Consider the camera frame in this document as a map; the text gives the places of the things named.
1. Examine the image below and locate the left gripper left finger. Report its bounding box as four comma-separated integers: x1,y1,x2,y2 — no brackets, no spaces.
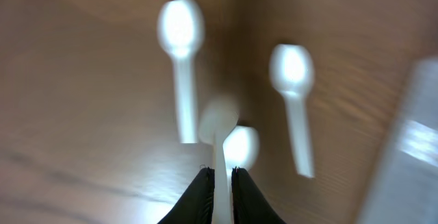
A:
158,167,215,224

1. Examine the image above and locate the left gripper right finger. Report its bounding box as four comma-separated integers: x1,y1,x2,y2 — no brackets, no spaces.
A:
231,167,285,224

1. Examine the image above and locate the white spoon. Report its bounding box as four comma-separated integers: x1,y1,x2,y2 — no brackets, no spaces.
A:
198,96,238,224
269,44,315,178
223,125,259,182
157,0,205,144

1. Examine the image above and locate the clear plastic basket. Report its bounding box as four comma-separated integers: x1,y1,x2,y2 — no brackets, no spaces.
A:
357,56,437,224

